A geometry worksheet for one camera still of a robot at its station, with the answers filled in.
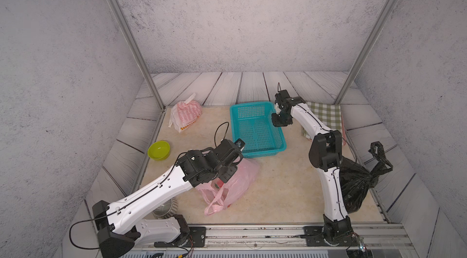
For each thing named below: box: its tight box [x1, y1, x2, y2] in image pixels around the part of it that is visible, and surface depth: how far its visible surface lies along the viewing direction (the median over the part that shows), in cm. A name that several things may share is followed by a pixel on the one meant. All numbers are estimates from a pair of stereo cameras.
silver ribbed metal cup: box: [152, 197, 179, 220], surface depth 75 cm
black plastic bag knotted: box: [339, 141, 394, 214], surface depth 72 cm
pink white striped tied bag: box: [168, 93, 202, 134], surface depth 109 cm
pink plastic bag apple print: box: [197, 157, 261, 217], surface depth 72 cm
